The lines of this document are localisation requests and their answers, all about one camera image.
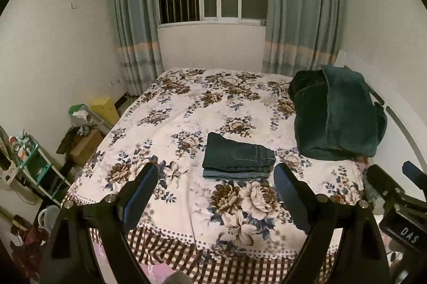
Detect dark green blanket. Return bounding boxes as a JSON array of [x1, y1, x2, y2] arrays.
[[288, 64, 388, 161]]

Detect floral bedspread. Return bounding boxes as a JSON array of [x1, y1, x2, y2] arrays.
[[62, 68, 381, 284]]

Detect red cloth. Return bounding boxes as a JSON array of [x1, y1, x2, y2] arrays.
[[10, 215, 50, 271]]

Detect cardboard box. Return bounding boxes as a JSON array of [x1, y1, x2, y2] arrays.
[[68, 129, 104, 166]]

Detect grey bucket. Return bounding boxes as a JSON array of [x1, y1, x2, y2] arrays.
[[37, 206, 61, 231]]

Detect green shelf rack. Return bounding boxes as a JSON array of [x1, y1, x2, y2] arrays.
[[10, 134, 72, 201]]

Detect yellow box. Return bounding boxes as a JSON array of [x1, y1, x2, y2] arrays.
[[90, 97, 120, 125]]

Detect folded light blue jeans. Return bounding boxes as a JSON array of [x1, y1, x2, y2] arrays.
[[202, 169, 271, 181]]

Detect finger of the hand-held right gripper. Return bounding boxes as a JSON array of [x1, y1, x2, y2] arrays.
[[366, 164, 406, 209], [402, 161, 427, 190]]

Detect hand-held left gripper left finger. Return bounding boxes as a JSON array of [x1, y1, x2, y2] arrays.
[[39, 162, 160, 284]]

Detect dark blue jeans pants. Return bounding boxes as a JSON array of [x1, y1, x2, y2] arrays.
[[202, 132, 276, 173]]

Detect white standing fan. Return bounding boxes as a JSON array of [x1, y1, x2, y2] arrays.
[[0, 126, 18, 186]]

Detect green plastic bag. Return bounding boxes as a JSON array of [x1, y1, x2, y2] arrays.
[[69, 104, 88, 118]]

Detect teal striped curtain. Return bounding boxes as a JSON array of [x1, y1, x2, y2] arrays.
[[262, 0, 344, 76], [106, 0, 164, 96]]

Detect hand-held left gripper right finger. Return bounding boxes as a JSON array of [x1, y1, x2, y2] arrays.
[[273, 162, 391, 284]]

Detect white bed headboard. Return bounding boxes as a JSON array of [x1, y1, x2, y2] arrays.
[[334, 51, 427, 171]]

